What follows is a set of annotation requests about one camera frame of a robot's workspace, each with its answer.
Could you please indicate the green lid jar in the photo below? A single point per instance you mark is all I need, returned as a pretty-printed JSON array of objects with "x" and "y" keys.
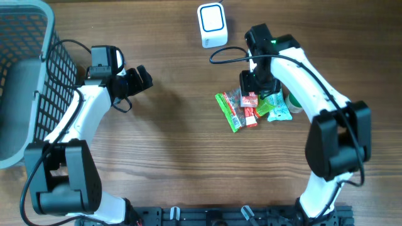
[{"x": 292, "y": 104}]

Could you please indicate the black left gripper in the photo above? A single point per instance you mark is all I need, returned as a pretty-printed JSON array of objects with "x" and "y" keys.
[{"x": 138, "y": 85}]

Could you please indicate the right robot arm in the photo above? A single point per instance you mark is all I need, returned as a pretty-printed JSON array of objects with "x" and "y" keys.
[{"x": 339, "y": 139}]

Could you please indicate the red white small pouch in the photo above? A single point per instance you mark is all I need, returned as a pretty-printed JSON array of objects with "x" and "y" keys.
[{"x": 250, "y": 100}]

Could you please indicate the white barcode scanner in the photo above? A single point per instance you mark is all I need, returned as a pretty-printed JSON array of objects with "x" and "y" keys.
[{"x": 212, "y": 24}]

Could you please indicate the green snack bag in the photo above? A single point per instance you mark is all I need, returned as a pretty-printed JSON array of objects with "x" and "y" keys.
[{"x": 230, "y": 104}]

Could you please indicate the red stick packet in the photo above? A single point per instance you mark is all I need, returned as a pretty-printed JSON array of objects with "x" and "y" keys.
[{"x": 250, "y": 117}]

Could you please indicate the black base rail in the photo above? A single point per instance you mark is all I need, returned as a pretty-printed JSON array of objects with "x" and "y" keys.
[{"x": 268, "y": 216}]

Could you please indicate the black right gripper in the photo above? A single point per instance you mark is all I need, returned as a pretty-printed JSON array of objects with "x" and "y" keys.
[{"x": 247, "y": 85}]

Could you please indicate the grey plastic mesh basket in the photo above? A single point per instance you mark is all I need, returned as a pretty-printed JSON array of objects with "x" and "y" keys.
[{"x": 31, "y": 104}]

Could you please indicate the teal translucent packet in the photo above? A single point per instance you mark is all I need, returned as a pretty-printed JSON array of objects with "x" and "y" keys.
[{"x": 280, "y": 111}]

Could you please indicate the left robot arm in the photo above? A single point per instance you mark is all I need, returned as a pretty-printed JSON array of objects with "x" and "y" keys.
[{"x": 62, "y": 177}]

